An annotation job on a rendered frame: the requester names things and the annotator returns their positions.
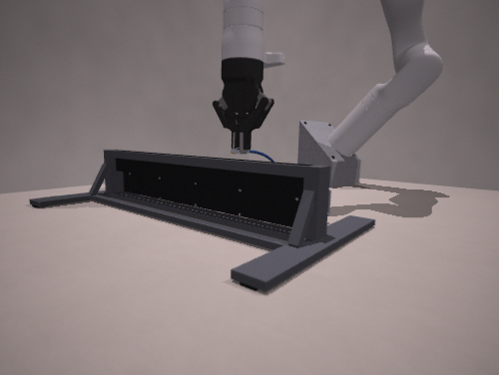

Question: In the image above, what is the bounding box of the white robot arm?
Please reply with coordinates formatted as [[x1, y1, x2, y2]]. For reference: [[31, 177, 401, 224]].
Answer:
[[222, 0, 443, 157]]

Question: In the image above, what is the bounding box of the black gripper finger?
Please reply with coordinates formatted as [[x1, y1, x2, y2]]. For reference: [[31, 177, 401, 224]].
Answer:
[[238, 89, 274, 154], [213, 92, 241, 150]]

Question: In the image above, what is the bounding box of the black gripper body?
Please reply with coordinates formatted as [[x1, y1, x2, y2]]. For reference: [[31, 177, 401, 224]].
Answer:
[[222, 58, 263, 113]]

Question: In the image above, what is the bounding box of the dark grey rack frame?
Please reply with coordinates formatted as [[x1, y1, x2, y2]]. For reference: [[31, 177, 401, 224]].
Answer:
[[29, 150, 375, 292]]

